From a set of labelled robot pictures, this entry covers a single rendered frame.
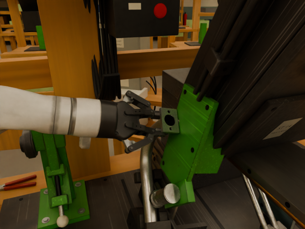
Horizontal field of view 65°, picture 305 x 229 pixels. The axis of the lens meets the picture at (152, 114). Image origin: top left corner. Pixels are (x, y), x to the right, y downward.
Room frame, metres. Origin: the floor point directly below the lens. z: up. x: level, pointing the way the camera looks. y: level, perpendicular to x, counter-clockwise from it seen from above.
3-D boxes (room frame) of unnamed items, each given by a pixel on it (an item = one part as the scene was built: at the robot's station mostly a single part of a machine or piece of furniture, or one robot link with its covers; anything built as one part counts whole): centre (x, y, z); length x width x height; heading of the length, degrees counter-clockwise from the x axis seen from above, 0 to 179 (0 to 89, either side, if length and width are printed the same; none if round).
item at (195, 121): (0.44, -0.10, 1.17); 0.13 x 0.12 x 0.20; 110
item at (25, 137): (0.49, 0.30, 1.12); 0.07 x 0.03 x 0.08; 20
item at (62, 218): (0.43, 0.22, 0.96); 0.06 x 0.03 x 0.06; 20
